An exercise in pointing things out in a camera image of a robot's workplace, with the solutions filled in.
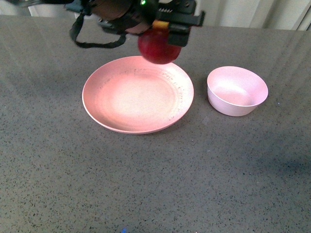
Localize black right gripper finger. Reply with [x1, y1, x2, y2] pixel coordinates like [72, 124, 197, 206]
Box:
[168, 23, 191, 47]

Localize red apple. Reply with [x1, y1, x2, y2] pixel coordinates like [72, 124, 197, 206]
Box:
[138, 29, 182, 65]

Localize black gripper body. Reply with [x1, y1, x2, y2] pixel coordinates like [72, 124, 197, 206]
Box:
[136, 0, 206, 31]

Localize pink bowl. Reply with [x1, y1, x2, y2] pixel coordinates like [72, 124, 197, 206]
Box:
[207, 66, 268, 117]

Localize pink plate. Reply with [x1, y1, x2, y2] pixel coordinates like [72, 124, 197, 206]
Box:
[82, 56, 194, 134]

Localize black cable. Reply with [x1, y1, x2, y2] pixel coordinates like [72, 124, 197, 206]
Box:
[69, 12, 128, 49]

